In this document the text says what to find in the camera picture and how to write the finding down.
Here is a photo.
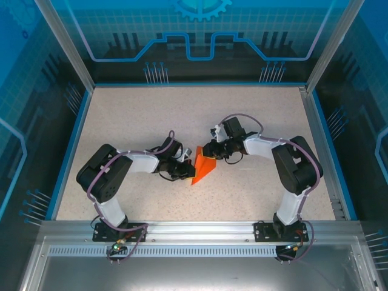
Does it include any slotted grey cable duct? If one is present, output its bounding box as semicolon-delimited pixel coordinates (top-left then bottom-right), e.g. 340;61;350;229
48;246;355;258

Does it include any aluminium side rail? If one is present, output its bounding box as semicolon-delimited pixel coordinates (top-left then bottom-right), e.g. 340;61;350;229
298;85;349;221

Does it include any long aluminium base rail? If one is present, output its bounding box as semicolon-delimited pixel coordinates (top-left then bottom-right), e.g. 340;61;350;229
41;219;363;245

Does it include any blue table edge strip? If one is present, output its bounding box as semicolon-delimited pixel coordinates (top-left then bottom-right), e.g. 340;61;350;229
311;89;359;221
50;89;94;221
92;81;307;89

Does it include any blue printed enclosure panel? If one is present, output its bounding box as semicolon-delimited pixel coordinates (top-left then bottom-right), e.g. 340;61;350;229
0;0;93;291
50;0;349;84
307;0;388;291

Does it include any slanted aluminium frame post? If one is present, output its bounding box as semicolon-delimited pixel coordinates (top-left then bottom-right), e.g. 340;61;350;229
305;0;364;93
33;0;96;91

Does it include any grey sheet metal tray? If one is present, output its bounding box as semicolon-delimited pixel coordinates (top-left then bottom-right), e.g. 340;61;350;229
18;236;384;291

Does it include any cable connector with green light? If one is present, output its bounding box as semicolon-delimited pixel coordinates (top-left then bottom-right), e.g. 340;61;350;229
283;241;304;253
109;238;127;253

